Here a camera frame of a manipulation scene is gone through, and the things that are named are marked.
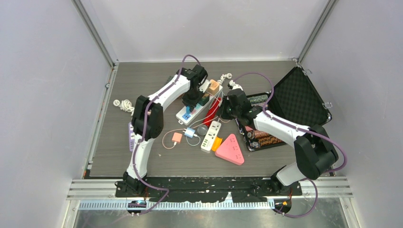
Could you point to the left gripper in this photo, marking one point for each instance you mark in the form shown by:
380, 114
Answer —
192, 103

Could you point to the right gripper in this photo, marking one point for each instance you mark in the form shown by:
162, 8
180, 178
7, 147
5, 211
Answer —
222, 111

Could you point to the dark green cube adapter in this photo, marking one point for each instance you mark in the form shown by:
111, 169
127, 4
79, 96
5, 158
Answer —
204, 100

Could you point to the white multicolour power strip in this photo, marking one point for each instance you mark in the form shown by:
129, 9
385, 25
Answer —
185, 119

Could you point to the beige cube adapter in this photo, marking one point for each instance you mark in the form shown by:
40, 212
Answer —
213, 87

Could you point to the purple power strip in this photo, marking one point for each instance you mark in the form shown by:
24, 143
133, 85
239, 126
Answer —
131, 137

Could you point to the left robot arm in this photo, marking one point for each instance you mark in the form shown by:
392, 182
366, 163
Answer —
148, 119

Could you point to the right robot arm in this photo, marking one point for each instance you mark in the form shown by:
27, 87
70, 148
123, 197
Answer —
315, 153

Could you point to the light blue charger plug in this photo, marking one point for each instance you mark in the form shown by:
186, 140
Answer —
190, 133

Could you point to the pink charger plug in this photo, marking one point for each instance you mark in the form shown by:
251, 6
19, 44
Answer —
177, 137

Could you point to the red glitter microphone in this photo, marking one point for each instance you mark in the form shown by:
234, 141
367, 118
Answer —
203, 128

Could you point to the yellow curved block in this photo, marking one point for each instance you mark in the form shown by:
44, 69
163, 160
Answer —
216, 144

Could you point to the pink triangular socket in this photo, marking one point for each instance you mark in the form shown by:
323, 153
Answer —
230, 151

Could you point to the small white power strip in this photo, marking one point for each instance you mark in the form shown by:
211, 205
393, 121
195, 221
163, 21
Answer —
210, 136

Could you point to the black poker chip case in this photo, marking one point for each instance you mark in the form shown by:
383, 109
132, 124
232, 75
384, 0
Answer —
296, 100

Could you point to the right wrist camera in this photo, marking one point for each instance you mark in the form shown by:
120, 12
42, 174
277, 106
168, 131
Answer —
232, 85

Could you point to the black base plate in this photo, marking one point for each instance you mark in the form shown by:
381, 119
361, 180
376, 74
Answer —
216, 189

